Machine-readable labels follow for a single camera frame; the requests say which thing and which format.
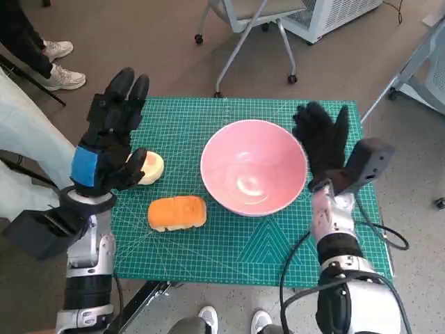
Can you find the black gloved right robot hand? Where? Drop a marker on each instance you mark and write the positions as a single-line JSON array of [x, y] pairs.
[[323, 142]]

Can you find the black left robot hand, blue tape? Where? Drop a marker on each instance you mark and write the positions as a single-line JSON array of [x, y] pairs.
[[111, 128]]

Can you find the round pale toy bread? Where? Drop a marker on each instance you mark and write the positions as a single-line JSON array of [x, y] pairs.
[[153, 168]]

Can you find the pink bowl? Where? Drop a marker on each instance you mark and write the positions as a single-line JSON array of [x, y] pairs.
[[253, 163]]

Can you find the orange oblong toy bread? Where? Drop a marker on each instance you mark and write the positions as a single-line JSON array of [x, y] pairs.
[[177, 210]]

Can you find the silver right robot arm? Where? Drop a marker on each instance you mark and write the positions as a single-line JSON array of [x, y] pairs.
[[333, 222]]

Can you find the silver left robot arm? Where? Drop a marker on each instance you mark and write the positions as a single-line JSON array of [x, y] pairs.
[[90, 250]]

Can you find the black stand leg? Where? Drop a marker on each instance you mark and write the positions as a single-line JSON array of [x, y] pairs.
[[52, 97]]

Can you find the person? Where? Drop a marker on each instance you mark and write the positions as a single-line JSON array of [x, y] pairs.
[[28, 132], [21, 41]]

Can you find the green cutting mat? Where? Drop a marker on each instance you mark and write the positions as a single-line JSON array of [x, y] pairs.
[[243, 243]]

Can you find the white cabinet with grille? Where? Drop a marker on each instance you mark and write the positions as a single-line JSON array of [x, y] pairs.
[[333, 14]]

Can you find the black castor wheel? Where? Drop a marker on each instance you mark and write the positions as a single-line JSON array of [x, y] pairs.
[[440, 202]]

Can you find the grey office chair on castors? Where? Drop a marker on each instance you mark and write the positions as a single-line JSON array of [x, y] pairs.
[[259, 14]]

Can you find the white shoe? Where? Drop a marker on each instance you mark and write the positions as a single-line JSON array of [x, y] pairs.
[[261, 320], [208, 318]]

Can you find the dark grey leg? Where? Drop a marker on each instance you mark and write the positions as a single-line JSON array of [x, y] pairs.
[[276, 330], [189, 327]]

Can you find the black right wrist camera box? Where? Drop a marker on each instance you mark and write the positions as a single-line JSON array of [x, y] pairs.
[[368, 160]]

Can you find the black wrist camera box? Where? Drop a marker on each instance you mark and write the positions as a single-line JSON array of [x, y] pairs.
[[38, 233], [368, 160]]

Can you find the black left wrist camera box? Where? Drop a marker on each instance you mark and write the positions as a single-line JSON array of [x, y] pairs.
[[38, 233]]

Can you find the black metal table rail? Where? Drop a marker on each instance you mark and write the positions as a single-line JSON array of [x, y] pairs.
[[139, 302]]

